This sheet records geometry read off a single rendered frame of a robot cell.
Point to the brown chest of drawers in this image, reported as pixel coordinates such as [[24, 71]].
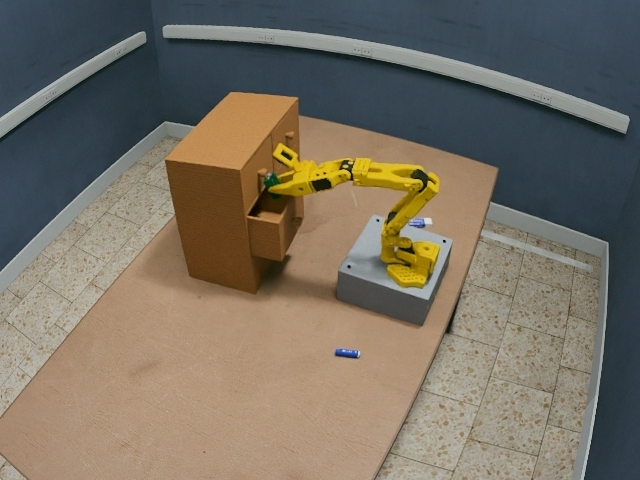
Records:
[[205, 178]]

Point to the blue cylindrical battery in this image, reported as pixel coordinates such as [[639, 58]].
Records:
[[348, 353]]

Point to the green 9v battery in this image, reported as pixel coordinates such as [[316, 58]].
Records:
[[270, 181]]

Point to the blue and white eraser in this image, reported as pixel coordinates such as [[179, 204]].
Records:
[[421, 222]]

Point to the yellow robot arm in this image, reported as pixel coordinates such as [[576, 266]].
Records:
[[421, 189]]

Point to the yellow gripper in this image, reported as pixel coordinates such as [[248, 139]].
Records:
[[299, 182]]

